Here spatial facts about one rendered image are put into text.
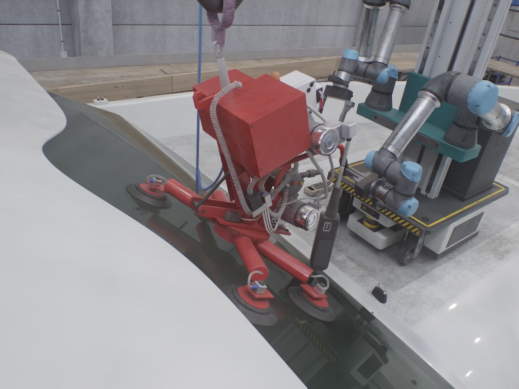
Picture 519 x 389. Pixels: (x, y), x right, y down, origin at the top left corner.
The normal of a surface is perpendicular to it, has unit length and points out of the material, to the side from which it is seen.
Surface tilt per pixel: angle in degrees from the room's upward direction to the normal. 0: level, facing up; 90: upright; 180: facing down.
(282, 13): 90
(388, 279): 0
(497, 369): 29
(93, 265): 21
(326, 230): 90
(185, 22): 90
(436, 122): 90
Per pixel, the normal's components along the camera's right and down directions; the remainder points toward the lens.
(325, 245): 0.05, 0.51
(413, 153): -0.77, 0.23
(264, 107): -0.14, -0.73
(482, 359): 0.36, -0.60
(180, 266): 0.42, -0.86
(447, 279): 0.14, -0.85
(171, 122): 0.58, 0.48
